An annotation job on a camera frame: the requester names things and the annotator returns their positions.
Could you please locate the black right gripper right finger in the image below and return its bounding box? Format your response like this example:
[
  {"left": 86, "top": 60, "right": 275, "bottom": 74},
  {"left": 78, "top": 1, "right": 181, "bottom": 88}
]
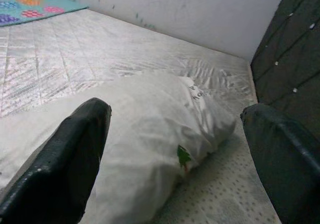
[{"left": 240, "top": 103, "right": 320, "bottom": 224}]

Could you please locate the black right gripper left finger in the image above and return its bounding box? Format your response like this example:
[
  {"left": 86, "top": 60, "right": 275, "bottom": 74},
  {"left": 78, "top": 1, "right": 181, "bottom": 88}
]
[{"left": 0, "top": 97, "right": 113, "bottom": 224}]

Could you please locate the black tufted headboard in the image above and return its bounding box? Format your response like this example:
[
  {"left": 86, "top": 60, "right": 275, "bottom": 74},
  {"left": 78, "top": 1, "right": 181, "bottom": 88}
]
[{"left": 250, "top": 0, "right": 320, "bottom": 139}]

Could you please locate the white printed pillow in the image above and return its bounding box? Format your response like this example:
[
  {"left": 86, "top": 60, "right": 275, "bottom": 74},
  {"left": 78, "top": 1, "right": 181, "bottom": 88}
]
[{"left": 0, "top": 71, "right": 237, "bottom": 224}]

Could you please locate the teal blanket with coloured hearts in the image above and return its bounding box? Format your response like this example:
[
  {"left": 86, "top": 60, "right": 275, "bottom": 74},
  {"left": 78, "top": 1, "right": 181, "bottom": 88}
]
[{"left": 0, "top": 0, "right": 90, "bottom": 28}]

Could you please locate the grey quilted mattress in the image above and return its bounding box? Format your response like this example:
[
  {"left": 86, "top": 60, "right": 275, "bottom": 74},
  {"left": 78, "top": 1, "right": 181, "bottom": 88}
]
[{"left": 0, "top": 8, "right": 285, "bottom": 224}]

